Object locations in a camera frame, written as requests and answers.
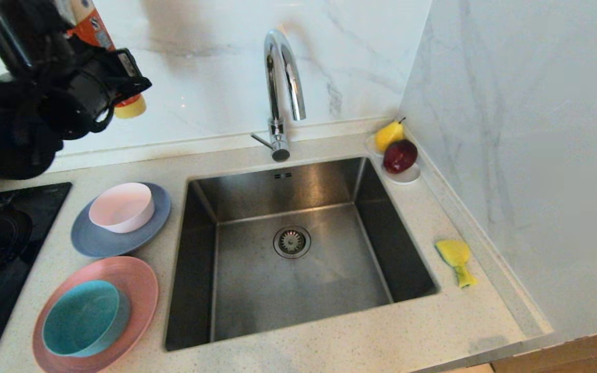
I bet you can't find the yellow-capped orange dish soap bottle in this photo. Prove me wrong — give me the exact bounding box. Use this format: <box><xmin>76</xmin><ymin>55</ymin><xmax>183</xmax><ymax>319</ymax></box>
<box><xmin>68</xmin><ymin>0</ymin><xmax>148</xmax><ymax>120</ymax></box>

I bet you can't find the chrome gooseneck faucet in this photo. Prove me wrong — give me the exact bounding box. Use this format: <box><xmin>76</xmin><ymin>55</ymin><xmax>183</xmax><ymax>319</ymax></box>
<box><xmin>250</xmin><ymin>29</ymin><xmax>307</xmax><ymax>163</ymax></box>

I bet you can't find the stainless steel sink basin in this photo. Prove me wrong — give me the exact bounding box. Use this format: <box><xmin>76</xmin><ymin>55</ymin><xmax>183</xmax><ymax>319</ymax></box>
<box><xmin>164</xmin><ymin>157</ymin><xmax>440</xmax><ymax>351</ymax></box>

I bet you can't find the yellow fish-shaped sponge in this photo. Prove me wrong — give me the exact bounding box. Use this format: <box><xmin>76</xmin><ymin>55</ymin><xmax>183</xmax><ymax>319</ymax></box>
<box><xmin>435</xmin><ymin>239</ymin><xmax>478</xmax><ymax>289</ymax></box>

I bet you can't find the pale pink bowl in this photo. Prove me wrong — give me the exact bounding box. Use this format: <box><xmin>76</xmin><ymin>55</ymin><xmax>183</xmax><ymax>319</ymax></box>
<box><xmin>89</xmin><ymin>182</ymin><xmax>155</xmax><ymax>234</ymax></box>

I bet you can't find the blue-grey plate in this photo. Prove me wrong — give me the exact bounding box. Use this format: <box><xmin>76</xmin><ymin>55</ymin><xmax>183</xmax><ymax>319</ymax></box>
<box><xmin>70</xmin><ymin>182</ymin><xmax>172</xmax><ymax>259</ymax></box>

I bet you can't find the black induction cooktop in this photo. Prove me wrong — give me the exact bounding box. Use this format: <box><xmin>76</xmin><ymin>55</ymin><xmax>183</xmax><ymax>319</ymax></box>
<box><xmin>0</xmin><ymin>182</ymin><xmax>73</xmax><ymax>373</ymax></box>

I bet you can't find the pink plate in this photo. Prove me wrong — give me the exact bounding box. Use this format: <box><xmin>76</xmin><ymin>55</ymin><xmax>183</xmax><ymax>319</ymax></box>
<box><xmin>32</xmin><ymin>256</ymin><xmax>160</xmax><ymax>373</ymax></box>

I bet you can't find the teal bowl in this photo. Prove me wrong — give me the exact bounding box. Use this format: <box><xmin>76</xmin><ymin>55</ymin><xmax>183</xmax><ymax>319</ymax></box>
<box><xmin>42</xmin><ymin>280</ymin><xmax>132</xmax><ymax>357</ymax></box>

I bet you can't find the round metal drain strainer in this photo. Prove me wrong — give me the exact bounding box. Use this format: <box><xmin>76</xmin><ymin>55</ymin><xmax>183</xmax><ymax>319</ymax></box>
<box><xmin>273</xmin><ymin>225</ymin><xmax>312</xmax><ymax>260</ymax></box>

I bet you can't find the yellow pear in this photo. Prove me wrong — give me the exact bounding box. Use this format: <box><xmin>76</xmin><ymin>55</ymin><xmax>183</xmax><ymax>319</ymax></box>
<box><xmin>374</xmin><ymin>118</ymin><xmax>406</xmax><ymax>153</ymax></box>

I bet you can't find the dark red apple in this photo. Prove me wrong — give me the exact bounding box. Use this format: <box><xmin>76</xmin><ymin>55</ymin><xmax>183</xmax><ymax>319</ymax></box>
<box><xmin>382</xmin><ymin>139</ymin><xmax>418</xmax><ymax>174</ymax></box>

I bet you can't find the small white dish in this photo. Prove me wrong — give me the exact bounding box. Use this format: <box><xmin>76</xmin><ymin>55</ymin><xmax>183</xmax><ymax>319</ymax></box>
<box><xmin>365</xmin><ymin>135</ymin><xmax>421</xmax><ymax>185</ymax></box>

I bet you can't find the light wooden cabinet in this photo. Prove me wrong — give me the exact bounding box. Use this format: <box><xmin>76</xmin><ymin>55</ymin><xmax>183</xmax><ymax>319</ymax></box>
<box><xmin>490</xmin><ymin>324</ymin><xmax>597</xmax><ymax>373</ymax></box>

